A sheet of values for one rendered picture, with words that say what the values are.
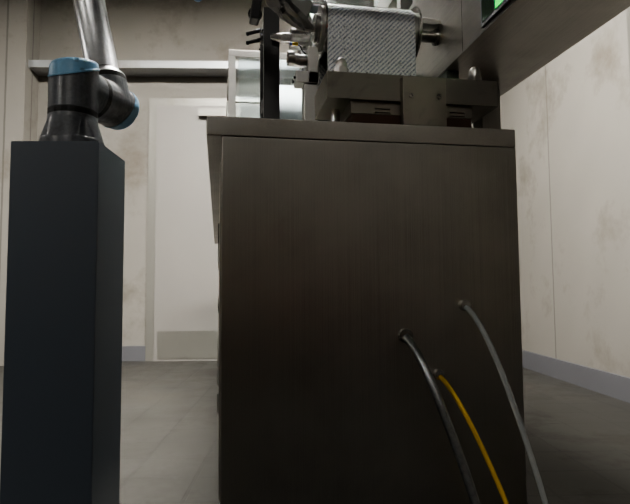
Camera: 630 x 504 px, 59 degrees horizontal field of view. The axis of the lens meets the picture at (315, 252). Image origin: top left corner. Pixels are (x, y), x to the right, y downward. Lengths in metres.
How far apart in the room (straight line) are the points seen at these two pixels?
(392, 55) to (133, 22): 3.99
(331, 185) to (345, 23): 0.55
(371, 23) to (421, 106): 0.37
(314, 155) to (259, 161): 0.11
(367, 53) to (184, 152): 3.42
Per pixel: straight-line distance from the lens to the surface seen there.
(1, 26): 5.44
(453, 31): 1.60
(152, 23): 5.32
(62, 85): 1.52
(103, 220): 1.41
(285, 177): 1.14
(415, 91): 1.30
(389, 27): 1.59
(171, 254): 4.72
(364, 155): 1.18
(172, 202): 4.77
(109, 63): 1.69
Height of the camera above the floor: 0.55
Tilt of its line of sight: 4 degrees up
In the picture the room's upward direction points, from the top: straight up
